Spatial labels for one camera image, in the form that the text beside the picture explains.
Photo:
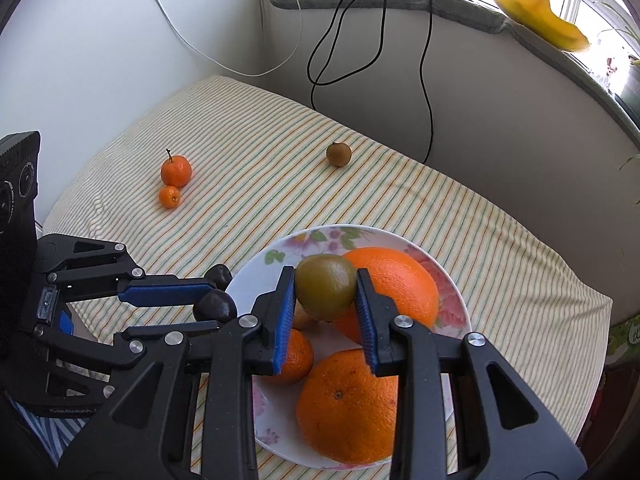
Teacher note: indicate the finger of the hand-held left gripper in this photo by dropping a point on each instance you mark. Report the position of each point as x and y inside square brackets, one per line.
[150, 336]
[165, 293]

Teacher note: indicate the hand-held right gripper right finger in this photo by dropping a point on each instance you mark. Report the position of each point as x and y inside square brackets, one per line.
[367, 320]

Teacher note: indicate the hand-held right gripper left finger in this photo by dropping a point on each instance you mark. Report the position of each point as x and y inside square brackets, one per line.
[282, 320]

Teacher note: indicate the small brown fruit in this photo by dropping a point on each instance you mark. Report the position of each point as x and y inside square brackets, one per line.
[302, 319]

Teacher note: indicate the small mandarin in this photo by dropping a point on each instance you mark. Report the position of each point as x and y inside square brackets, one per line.
[297, 357]

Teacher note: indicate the large orange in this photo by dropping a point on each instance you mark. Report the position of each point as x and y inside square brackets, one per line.
[400, 290]
[345, 410]

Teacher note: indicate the floral white plate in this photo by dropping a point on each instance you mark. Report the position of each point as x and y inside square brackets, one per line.
[260, 280]

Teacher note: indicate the dark purple plum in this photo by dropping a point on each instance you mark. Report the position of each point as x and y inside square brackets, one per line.
[220, 275]
[215, 306]

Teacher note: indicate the green-brown round fruit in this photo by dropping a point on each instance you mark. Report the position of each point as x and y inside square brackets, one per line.
[325, 285]

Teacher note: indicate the tiny orange kumquat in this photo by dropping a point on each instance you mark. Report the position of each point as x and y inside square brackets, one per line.
[169, 197]

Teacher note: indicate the small tangerine with stem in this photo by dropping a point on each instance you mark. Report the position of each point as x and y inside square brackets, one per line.
[176, 171]

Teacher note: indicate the blue striped cloth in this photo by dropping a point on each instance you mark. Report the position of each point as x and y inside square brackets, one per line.
[45, 427]

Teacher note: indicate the striped yellow tablecloth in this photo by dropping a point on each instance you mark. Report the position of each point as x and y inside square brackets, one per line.
[280, 180]

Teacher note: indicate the white cabinet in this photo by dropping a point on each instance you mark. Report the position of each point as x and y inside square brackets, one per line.
[75, 50]

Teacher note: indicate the brown round fruit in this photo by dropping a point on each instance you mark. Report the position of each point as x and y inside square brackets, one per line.
[338, 154]

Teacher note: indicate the green plastic bag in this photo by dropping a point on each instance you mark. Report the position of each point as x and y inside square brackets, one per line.
[625, 340]

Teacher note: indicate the yellow pumpkin slice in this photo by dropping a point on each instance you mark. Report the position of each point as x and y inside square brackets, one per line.
[537, 15]

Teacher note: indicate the potted spider plant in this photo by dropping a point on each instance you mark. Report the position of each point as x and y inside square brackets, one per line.
[631, 80]

